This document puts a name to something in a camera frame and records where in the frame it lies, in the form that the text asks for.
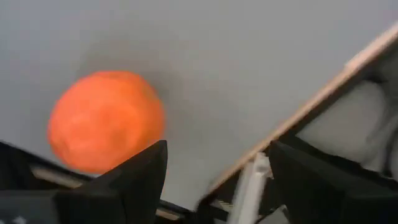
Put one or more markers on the grey table mat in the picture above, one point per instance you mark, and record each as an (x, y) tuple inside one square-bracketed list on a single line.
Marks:
[(217, 62)]

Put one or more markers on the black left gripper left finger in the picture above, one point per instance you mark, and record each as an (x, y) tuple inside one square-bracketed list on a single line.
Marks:
[(130, 193)]

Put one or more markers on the orange pumpkin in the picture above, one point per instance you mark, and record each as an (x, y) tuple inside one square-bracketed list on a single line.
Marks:
[(105, 121)]

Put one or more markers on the black table frame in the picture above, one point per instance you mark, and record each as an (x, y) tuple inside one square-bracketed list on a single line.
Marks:
[(306, 119)]

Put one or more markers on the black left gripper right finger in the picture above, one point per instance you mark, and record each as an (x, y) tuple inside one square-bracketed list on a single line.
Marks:
[(311, 193)]

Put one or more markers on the white bar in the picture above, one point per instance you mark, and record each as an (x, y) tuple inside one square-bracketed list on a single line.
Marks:
[(248, 189)]

